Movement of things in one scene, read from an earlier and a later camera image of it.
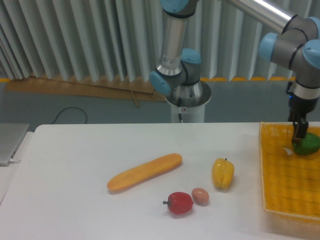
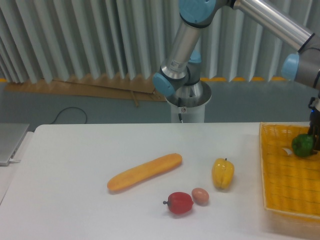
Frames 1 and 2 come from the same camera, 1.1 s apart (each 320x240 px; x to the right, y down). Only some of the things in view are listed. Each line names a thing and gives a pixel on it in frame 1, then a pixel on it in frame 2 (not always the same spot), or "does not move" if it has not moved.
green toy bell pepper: (310, 144) does not move
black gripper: (298, 109) to (314, 123)
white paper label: (288, 151) does not move
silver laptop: (11, 135) does not move
